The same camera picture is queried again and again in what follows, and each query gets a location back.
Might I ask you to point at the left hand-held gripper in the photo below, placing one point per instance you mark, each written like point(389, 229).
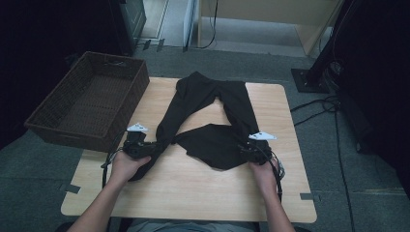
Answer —
point(138, 150)

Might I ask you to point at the white board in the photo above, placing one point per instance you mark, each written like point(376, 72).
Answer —
point(189, 22)

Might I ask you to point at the person's left hand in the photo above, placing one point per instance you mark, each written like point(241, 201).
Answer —
point(125, 169)

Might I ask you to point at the person's right hand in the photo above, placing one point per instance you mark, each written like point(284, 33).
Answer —
point(267, 177)

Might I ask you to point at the beige wooden furniture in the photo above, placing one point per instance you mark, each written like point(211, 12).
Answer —
point(274, 11)

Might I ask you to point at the grey tape strip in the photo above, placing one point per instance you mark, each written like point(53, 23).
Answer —
point(73, 189)
point(307, 196)

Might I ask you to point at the brown woven basket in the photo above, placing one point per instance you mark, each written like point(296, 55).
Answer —
point(93, 103)

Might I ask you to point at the black metal stand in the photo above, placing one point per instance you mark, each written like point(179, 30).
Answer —
point(309, 82)

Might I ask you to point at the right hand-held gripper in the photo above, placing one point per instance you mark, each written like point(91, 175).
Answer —
point(257, 153)

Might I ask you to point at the dark cabinet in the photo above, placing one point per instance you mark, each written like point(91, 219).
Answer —
point(129, 25)

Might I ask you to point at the black pants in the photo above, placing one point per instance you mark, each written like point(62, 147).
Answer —
point(209, 145)

